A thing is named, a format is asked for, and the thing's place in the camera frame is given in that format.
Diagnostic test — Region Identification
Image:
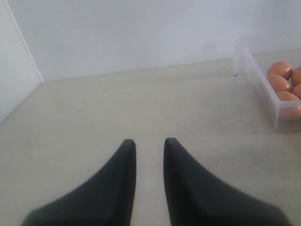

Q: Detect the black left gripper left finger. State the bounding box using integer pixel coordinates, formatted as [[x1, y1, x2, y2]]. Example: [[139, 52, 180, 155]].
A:
[[22, 139, 136, 226]]

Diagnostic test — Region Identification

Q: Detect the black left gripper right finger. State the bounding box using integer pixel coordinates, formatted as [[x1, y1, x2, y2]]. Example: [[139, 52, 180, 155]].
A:
[[164, 137, 289, 226]]

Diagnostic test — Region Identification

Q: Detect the brown egg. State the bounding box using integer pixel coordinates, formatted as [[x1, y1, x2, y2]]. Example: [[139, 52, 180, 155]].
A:
[[292, 84, 301, 99], [276, 91, 301, 121], [267, 74, 292, 93], [267, 61, 293, 80], [291, 66, 301, 86]]

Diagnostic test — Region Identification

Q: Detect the clear plastic container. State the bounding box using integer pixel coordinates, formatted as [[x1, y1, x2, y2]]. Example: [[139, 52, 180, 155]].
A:
[[233, 41, 301, 131]]

